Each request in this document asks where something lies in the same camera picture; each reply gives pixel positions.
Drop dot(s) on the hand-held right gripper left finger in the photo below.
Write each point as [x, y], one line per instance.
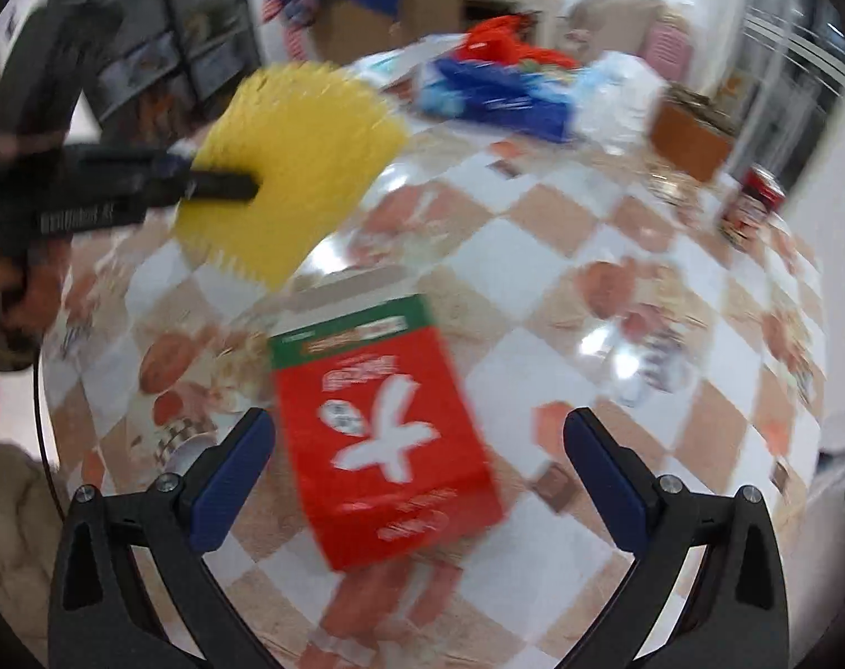
[230, 481]

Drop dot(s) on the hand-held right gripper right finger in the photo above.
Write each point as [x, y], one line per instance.
[603, 481]

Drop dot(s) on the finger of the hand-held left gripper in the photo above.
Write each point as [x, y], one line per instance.
[206, 178]

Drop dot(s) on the yellow foam fruit net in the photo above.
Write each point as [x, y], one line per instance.
[304, 153]

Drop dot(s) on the red and green carton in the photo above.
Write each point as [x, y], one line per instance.
[384, 432]

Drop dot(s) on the person's left hand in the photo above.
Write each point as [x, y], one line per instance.
[35, 299]

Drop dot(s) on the dark storage shelf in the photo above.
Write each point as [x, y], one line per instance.
[185, 21]

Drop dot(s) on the red checked cloth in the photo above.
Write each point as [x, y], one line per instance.
[286, 21]

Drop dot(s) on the checkered floral tablecloth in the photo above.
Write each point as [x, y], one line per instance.
[568, 258]

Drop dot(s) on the tan dining chair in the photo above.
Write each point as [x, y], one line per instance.
[380, 21]

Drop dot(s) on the blue snack packet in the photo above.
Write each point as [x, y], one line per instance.
[492, 101]

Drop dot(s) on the red can with cartoon face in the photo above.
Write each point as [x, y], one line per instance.
[753, 202]

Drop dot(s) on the orange plastic bag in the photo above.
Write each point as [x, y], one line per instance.
[513, 42]

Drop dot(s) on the brown cup with lid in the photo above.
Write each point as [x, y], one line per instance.
[694, 139]

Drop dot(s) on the clear crumpled plastic bag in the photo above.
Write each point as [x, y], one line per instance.
[617, 101]

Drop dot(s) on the beige upholstered chair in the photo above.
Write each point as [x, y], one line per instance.
[621, 21]

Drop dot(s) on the glass sliding door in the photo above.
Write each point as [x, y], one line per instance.
[792, 49]

